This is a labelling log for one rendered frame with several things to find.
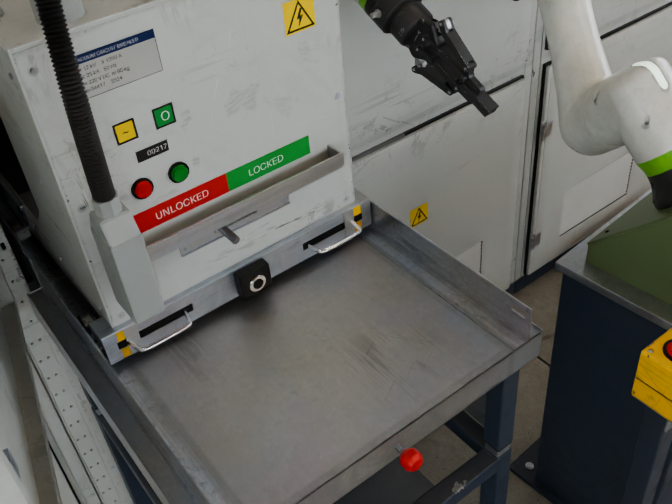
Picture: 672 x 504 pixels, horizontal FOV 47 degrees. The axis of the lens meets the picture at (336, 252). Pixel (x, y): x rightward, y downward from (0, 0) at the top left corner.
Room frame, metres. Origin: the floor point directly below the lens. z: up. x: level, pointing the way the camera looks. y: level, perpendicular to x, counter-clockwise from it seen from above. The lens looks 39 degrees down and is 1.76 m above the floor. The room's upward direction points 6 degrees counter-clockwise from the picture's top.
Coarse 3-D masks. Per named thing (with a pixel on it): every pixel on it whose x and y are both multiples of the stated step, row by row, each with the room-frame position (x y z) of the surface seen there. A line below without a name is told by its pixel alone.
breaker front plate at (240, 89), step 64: (192, 0) 1.03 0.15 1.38; (256, 0) 1.08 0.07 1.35; (320, 0) 1.14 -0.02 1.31; (192, 64) 1.02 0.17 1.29; (256, 64) 1.07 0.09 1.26; (320, 64) 1.13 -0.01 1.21; (64, 128) 0.91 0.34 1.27; (192, 128) 1.00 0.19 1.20; (256, 128) 1.06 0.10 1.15; (320, 128) 1.13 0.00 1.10; (64, 192) 0.89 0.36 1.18; (128, 192) 0.94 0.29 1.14; (256, 192) 1.05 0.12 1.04; (320, 192) 1.12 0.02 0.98; (192, 256) 0.98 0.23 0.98
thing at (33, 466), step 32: (0, 288) 1.07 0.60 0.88; (0, 320) 1.00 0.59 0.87; (0, 352) 0.88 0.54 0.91; (0, 384) 0.77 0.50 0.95; (32, 384) 0.85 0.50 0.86; (0, 416) 0.68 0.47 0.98; (32, 416) 0.80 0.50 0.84; (0, 448) 0.52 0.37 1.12; (32, 448) 0.74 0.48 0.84; (0, 480) 0.50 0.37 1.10; (32, 480) 0.66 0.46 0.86
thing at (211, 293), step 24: (360, 192) 1.18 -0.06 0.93; (336, 216) 1.12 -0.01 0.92; (360, 216) 1.15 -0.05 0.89; (288, 240) 1.06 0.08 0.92; (312, 240) 1.09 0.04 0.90; (336, 240) 1.12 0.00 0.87; (240, 264) 1.01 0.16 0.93; (288, 264) 1.06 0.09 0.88; (192, 288) 0.96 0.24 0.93; (216, 288) 0.98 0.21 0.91; (168, 312) 0.93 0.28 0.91; (192, 312) 0.95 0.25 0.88; (96, 336) 0.88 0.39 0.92; (144, 336) 0.90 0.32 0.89; (120, 360) 0.87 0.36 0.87
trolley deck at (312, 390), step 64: (320, 256) 1.11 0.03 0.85; (384, 256) 1.09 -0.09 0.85; (256, 320) 0.95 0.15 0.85; (320, 320) 0.94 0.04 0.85; (384, 320) 0.92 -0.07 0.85; (448, 320) 0.90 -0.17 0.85; (192, 384) 0.82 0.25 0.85; (256, 384) 0.81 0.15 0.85; (320, 384) 0.80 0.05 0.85; (384, 384) 0.78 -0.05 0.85; (448, 384) 0.77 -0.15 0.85; (128, 448) 0.73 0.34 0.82; (192, 448) 0.70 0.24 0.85; (256, 448) 0.69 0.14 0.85; (320, 448) 0.68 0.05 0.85; (384, 448) 0.68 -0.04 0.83
